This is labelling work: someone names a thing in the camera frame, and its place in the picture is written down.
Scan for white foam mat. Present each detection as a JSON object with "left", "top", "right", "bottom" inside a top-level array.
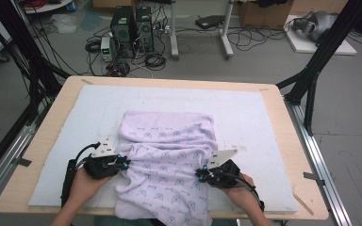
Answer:
[{"left": 27, "top": 84, "right": 299, "bottom": 217}]

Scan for coiled black cable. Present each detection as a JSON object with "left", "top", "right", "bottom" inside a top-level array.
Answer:
[
  {"left": 143, "top": 53, "right": 168, "bottom": 72},
  {"left": 84, "top": 40, "right": 103, "bottom": 54}
]

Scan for grey rounded device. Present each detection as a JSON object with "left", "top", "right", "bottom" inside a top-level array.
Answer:
[{"left": 291, "top": 9, "right": 339, "bottom": 43}]

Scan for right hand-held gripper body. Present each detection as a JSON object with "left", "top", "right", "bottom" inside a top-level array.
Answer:
[{"left": 205, "top": 148, "right": 241, "bottom": 189}]

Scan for lilac printed towel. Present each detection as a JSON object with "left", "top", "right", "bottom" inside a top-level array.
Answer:
[{"left": 114, "top": 109, "right": 219, "bottom": 226}]

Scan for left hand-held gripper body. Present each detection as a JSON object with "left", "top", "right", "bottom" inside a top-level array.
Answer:
[{"left": 82, "top": 137, "right": 123, "bottom": 181}]

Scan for flat black device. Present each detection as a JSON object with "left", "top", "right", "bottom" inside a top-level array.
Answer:
[{"left": 194, "top": 14, "right": 226, "bottom": 30}]

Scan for aluminium rail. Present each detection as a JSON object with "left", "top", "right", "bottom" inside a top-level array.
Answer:
[
  {"left": 0, "top": 122, "right": 38, "bottom": 212},
  {"left": 284, "top": 99, "right": 354, "bottom": 226}
]

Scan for white round table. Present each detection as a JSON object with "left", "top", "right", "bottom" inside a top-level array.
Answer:
[{"left": 23, "top": 0, "right": 74, "bottom": 14}]

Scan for grey tape piece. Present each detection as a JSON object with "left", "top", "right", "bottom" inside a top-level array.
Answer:
[
  {"left": 11, "top": 156, "right": 33, "bottom": 168},
  {"left": 303, "top": 171, "right": 325, "bottom": 186}
]

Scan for clear plastic bag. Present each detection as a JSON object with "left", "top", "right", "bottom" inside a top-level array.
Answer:
[{"left": 49, "top": 13, "right": 78, "bottom": 35}]

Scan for white metal stand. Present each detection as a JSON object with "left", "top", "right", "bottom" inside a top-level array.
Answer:
[{"left": 169, "top": 0, "right": 236, "bottom": 61}]

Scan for person's right hand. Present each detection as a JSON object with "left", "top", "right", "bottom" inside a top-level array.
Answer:
[{"left": 222, "top": 174, "right": 264, "bottom": 215}]

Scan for thin wooden strip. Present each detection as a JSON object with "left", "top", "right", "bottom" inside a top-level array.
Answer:
[{"left": 291, "top": 192, "right": 315, "bottom": 217}]

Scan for person's left hand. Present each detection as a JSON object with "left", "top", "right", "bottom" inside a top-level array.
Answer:
[{"left": 70, "top": 167, "right": 114, "bottom": 205}]

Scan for white bench power supply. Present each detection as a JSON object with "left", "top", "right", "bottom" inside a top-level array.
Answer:
[{"left": 100, "top": 36, "right": 114, "bottom": 63}]

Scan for white floor board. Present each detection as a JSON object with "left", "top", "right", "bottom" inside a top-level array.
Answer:
[{"left": 284, "top": 14, "right": 358, "bottom": 57}]

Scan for loose black floor cables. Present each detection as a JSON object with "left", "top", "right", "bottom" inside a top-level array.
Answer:
[{"left": 226, "top": 25, "right": 288, "bottom": 52}]

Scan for slim black computer tower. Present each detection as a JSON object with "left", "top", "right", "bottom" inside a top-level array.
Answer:
[{"left": 135, "top": 6, "right": 156, "bottom": 53}]

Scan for black frame strut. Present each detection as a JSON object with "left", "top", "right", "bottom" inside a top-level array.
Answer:
[
  {"left": 0, "top": 0, "right": 72, "bottom": 127},
  {"left": 275, "top": 0, "right": 362, "bottom": 137}
]

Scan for brown cardboard box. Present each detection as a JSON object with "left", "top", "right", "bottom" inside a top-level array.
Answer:
[{"left": 239, "top": 0, "right": 295, "bottom": 30}]

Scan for large black computer tower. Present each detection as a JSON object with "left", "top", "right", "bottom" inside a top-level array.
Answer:
[{"left": 109, "top": 5, "right": 137, "bottom": 59}]

